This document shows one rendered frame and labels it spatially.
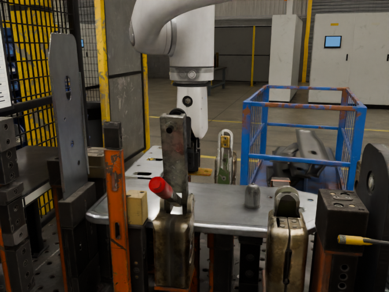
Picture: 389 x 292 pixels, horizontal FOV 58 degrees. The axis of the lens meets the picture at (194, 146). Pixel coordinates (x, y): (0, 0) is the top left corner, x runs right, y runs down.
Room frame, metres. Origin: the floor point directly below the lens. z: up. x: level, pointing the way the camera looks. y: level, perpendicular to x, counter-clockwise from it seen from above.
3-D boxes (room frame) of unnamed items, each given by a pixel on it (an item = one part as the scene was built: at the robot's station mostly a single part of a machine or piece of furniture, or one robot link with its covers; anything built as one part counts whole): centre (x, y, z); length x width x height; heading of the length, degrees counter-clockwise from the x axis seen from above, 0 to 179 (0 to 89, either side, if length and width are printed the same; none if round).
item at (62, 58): (0.74, 0.26, 1.17); 0.12 x 0.01 x 0.34; 171
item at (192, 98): (0.68, 0.01, 1.20); 0.10 x 0.07 x 0.11; 171
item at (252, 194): (0.66, -0.12, 1.02); 0.03 x 0.03 x 0.07
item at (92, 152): (0.86, 0.25, 0.88); 0.08 x 0.08 x 0.36; 81
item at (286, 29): (9.35, -2.36, 1.22); 2.40 x 0.54 x 2.45; 160
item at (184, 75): (0.68, 0.01, 1.26); 0.09 x 0.08 x 0.03; 171
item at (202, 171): (0.68, 0.01, 1.07); 0.08 x 0.04 x 0.01; 81
